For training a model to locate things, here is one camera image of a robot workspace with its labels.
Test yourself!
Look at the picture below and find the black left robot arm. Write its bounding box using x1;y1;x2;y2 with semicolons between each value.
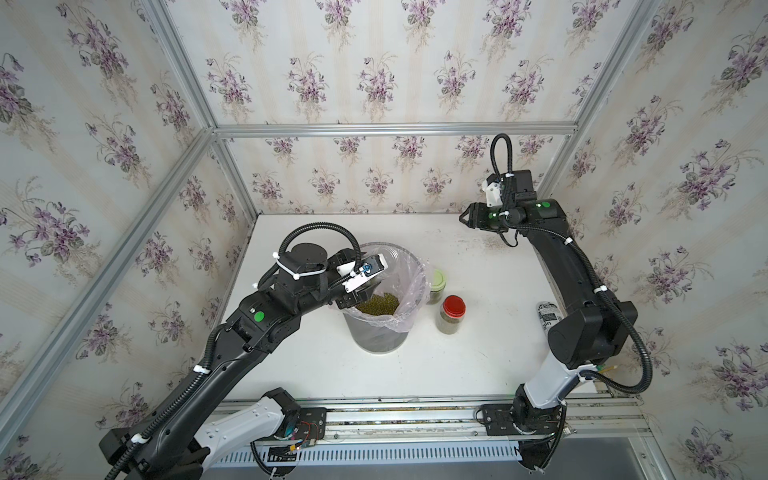
99;222;390;479

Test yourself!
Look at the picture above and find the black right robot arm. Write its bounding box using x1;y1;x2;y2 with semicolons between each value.
459;133;653;436

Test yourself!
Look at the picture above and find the green mung beans pile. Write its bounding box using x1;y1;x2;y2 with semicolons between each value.
356;293;400;317

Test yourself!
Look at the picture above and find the mesh bin with pink bag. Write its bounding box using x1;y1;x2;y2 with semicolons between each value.
341;242;433;354

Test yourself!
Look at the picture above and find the green lid bean jar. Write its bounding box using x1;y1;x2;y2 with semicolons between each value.
427;269;446;305

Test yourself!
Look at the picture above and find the red lid bean jar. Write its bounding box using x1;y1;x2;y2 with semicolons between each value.
436;295;467;335

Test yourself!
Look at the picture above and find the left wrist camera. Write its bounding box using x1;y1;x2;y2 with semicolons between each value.
336;254;388;293

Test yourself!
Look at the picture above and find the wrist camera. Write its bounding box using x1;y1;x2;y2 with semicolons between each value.
336;254;388;293
481;176;503;208

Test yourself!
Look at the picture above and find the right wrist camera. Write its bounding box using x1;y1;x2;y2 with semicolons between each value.
481;176;503;208

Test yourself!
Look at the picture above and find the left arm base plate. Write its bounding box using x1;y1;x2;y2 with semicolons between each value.
266;407;328;447

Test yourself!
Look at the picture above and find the white slotted cable duct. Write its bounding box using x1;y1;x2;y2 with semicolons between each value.
214;440;522;468

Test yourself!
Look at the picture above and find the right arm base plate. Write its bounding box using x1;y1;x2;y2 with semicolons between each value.
474;403;565;436

